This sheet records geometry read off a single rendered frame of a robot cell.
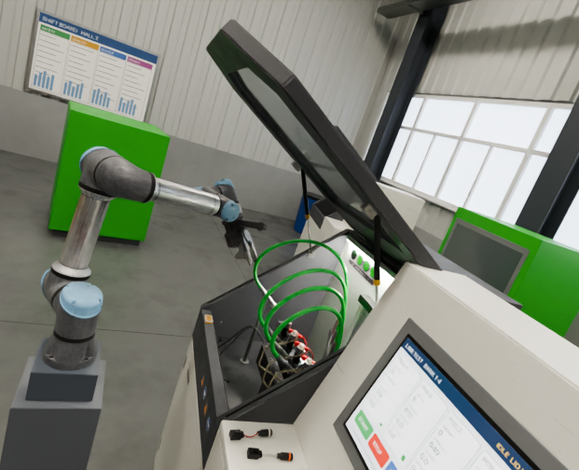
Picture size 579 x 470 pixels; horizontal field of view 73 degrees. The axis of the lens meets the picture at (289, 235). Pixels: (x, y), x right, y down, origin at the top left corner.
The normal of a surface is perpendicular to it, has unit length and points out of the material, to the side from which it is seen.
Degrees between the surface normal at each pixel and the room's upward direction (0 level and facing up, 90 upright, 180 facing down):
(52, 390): 90
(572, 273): 90
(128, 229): 90
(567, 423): 76
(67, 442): 90
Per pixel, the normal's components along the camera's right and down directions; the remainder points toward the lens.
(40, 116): 0.34, 0.35
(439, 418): -0.81, -0.44
